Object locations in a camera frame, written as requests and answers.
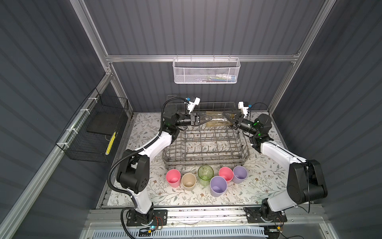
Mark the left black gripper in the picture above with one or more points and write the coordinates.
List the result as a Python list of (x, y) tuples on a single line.
[(193, 119)]

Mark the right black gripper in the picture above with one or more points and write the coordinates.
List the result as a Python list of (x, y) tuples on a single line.
[(237, 120)]

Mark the yellow transparent glass cup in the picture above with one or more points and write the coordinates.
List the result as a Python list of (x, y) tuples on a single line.
[(217, 119)]

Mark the green transparent glass cup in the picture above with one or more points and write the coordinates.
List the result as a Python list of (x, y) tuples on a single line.
[(205, 174)]

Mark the large purple plastic cup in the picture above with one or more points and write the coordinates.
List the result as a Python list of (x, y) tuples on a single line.
[(218, 186)]

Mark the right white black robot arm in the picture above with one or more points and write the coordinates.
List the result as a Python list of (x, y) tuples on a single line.
[(305, 179)]

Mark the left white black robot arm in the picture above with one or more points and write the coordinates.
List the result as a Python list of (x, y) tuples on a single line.
[(130, 174)]

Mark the tubes in white basket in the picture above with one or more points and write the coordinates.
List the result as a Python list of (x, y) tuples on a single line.
[(219, 78)]

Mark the right pink plastic cup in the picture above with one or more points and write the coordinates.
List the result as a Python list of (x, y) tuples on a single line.
[(226, 173)]

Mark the pink plastic cup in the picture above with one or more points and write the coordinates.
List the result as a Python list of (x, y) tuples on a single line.
[(173, 177), (226, 173)]

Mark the small purple plastic cup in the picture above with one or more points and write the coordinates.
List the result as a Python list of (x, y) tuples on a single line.
[(240, 174)]

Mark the beige plastic cup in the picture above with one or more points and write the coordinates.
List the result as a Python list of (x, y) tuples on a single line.
[(188, 181)]

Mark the left pink plastic cup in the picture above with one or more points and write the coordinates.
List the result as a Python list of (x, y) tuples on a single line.
[(173, 177)]

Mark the black sponge pad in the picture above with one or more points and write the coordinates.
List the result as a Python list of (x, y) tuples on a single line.
[(103, 123)]

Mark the yellow brush in basket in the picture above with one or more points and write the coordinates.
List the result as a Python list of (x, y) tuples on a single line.
[(110, 144)]

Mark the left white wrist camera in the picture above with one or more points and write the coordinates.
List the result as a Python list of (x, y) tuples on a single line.
[(192, 103)]

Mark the grey wire dish rack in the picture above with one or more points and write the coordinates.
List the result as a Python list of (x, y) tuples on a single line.
[(200, 145)]

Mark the white mesh wall basket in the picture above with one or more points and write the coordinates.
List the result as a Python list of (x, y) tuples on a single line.
[(190, 70)]

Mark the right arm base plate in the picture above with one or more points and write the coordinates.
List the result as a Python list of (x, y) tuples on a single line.
[(264, 215)]

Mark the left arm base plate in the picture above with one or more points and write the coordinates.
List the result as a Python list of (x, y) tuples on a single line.
[(146, 217)]

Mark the black wire wall basket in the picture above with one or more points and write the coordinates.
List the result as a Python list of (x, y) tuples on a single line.
[(77, 143)]

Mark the aluminium front rail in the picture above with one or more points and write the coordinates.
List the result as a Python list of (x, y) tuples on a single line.
[(213, 215)]

